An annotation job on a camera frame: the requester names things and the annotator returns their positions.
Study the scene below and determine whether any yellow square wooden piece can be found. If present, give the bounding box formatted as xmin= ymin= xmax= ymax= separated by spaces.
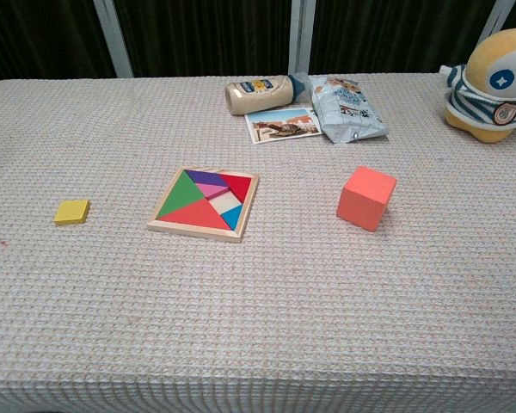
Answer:
xmin=53 ymin=199 xmax=91 ymax=226

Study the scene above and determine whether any blue triangle tangram piece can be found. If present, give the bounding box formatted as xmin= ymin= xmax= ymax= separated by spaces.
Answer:
xmin=218 ymin=203 xmax=244 ymax=231

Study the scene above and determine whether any pink triangle tangram piece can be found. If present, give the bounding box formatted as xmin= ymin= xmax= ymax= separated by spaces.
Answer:
xmin=195 ymin=182 xmax=232 ymax=200

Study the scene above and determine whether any large coral triangle tangram piece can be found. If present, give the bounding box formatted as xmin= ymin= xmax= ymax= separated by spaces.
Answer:
xmin=157 ymin=198 xmax=233 ymax=231

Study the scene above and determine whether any purple parallelogram tangram piece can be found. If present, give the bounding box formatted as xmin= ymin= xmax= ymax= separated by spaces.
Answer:
xmin=184 ymin=169 xmax=230 ymax=188

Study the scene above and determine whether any wooden tangram tray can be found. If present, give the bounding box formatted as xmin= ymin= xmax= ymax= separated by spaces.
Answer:
xmin=145 ymin=166 xmax=261 ymax=244

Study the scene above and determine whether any green triangle tangram piece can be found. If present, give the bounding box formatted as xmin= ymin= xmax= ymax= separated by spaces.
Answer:
xmin=157 ymin=169 xmax=208 ymax=219

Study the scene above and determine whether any photo postcard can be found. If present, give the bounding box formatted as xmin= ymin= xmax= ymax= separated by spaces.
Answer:
xmin=244 ymin=107 xmax=324 ymax=145

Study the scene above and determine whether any beige woven tablecloth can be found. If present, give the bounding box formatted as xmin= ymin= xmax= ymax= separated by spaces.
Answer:
xmin=0 ymin=71 xmax=516 ymax=413

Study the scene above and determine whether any coral orange cube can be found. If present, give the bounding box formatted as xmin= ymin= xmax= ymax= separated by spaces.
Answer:
xmin=335 ymin=165 xmax=398 ymax=233

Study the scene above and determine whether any mayonnaise bottle with blue cap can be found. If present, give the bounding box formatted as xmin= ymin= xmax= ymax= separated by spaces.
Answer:
xmin=224 ymin=71 xmax=310 ymax=116

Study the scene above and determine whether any light blue snack bag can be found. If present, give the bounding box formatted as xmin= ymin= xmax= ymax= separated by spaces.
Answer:
xmin=308 ymin=75 xmax=389 ymax=145

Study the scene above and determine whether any dark green curtain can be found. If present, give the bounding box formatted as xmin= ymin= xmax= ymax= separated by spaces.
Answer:
xmin=0 ymin=0 xmax=516 ymax=89

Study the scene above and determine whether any yellow plush toy striped shirt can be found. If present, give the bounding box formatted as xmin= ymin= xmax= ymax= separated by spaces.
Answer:
xmin=439 ymin=27 xmax=516 ymax=144

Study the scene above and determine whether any white frame post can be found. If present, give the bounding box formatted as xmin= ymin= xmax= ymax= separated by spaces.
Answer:
xmin=92 ymin=0 xmax=134 ymax=79
xmin=476 ymin=0 xmax=516 ymax=48
xmin=286 ymin=0 xmax=317 ymax=77

